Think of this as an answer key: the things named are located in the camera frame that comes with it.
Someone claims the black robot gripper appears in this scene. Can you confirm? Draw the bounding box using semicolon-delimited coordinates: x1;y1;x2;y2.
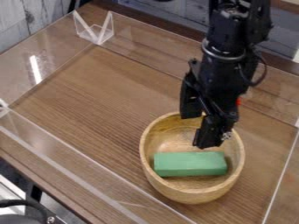
181;40;261;150

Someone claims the brown wooden bowl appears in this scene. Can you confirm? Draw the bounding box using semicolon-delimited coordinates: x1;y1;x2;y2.
139;112;246;205

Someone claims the green rectangular block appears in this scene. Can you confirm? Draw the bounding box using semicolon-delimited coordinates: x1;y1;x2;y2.
154;151;229;177

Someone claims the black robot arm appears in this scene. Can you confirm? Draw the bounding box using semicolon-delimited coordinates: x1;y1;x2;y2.
181;0;274;149

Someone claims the red plush strawberry toy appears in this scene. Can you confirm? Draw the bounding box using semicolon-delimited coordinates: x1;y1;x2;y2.
237;98;242;106

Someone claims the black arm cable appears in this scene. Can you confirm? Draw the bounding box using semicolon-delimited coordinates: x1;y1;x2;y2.
238;49;269;88

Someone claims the clear acrylic corner bracket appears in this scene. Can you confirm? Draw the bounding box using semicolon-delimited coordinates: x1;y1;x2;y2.
73;11;115;46

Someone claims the black cable loop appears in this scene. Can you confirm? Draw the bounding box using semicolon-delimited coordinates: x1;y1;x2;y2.
0;199;50;224

